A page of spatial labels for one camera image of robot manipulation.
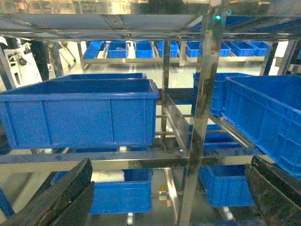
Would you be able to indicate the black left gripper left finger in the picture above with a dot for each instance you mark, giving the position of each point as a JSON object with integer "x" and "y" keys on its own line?
{"x": 66, "y": 203}

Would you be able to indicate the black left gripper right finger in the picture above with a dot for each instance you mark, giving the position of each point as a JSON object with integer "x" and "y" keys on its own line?
{"x": 276, "y": 194}

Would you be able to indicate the large blue crate right shelf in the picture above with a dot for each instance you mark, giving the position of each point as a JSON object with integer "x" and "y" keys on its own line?
{"x": 267, "y": 109}

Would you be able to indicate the large blue crate shelf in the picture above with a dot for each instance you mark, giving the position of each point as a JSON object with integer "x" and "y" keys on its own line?
{"x": 267, "y": 109}
{"x": 80, "y": 113}

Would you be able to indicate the large blue crate left shelf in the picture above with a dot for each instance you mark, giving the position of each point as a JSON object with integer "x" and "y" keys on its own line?
{"x": 80, "y": 113}

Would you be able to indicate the blue crate lower right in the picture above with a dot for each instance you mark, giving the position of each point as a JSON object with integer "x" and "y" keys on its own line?
{"x": 226, "y": 186}

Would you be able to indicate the blue crate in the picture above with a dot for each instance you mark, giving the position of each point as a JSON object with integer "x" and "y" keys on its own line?
{"x": 218, "y": 92}
{"x": 226, "y": 186}
{"x": 131, "y": 195}

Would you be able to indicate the blue crate lower left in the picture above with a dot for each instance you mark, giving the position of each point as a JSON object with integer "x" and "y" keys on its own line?
{"x": 131, "y": 195}

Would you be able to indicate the blue crate behind right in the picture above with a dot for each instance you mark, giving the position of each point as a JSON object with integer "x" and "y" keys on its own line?
{"x": 218, "y": 92}

